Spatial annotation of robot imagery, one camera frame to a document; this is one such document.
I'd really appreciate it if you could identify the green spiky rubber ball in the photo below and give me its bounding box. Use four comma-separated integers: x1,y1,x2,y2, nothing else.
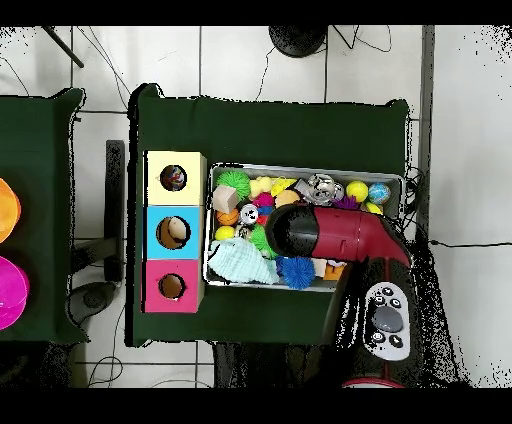
215,169,252,201
250,224,278,260

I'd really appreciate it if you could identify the mint green waffle cloth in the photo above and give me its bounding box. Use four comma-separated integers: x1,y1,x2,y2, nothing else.
207,237,280,286

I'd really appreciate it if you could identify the white cloth with colourful spots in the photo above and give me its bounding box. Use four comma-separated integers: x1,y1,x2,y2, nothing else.
160,164,188,192

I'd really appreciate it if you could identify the wooden box with three holes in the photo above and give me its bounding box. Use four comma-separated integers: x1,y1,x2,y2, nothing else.
141,150,208,314

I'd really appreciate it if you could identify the shallow metal mesh bin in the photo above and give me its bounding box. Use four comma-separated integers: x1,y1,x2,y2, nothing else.
202,160,404,295

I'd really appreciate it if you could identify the plain wooden cube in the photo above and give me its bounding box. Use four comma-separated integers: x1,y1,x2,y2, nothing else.
211,184,240,214

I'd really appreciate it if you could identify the blue spiky toy with eyes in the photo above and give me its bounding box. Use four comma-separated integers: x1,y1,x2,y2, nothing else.
275,255,317,290

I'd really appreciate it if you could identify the dark green table cloth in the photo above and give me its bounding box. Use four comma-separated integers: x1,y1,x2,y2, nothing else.
127,85,409,347
0,88,91,347

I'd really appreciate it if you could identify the purple spiky rubber ball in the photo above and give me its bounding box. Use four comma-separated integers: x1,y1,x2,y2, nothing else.
331,195,361,211

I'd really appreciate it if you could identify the yellow foam ball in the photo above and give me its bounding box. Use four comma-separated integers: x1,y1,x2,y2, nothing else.
345,180,369,203

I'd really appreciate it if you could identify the light blue patterned ball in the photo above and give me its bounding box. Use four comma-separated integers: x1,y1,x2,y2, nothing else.
367,182,392,205

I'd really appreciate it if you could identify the black round stand base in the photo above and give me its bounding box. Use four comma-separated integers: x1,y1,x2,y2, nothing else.
268,25,329,59

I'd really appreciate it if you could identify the orange plastic dish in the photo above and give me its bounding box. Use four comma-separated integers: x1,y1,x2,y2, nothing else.
0,177,22,244

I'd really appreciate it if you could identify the black slanted rod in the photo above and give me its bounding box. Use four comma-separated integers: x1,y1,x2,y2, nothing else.
41,25,85,69

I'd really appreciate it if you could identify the pink plastic bowl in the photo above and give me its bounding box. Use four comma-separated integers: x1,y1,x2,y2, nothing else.
0,255,31,331

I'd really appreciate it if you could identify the black cable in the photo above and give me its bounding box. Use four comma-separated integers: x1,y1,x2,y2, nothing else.
429,238,512,250

